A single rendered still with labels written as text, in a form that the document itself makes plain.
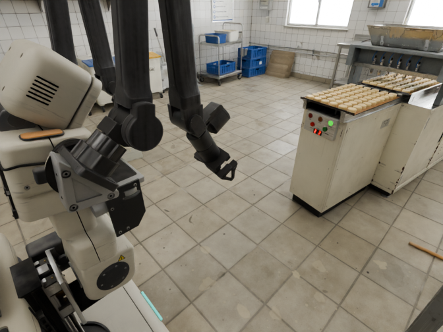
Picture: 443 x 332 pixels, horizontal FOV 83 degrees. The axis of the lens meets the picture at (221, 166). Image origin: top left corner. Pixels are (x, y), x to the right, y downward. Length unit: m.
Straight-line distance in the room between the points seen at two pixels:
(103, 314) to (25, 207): 0.80
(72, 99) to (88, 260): 0.45
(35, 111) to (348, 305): 1.71
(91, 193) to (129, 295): 0.92
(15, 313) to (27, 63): 0.59
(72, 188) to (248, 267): 1.42
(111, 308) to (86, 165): 0.99
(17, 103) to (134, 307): 1.03
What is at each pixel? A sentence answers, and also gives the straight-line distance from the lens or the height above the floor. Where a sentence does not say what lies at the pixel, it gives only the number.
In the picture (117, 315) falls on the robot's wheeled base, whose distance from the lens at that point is 1.40.
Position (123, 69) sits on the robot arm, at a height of 1.35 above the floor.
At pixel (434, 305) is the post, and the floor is 0.98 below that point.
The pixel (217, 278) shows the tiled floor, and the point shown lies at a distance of 1.74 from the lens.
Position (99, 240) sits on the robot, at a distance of 0.82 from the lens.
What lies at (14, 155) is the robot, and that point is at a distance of 0.61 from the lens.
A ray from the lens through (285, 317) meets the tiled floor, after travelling 1.66.
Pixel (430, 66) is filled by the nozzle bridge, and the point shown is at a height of 1.09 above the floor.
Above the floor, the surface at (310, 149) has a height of 0.55.
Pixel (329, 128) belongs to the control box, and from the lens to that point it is 1.79.
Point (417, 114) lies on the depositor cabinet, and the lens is 2.34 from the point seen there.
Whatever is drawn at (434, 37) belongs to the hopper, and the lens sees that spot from 2.32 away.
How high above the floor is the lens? 1.45
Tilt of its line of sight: 33 degrees down
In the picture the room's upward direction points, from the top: straight up
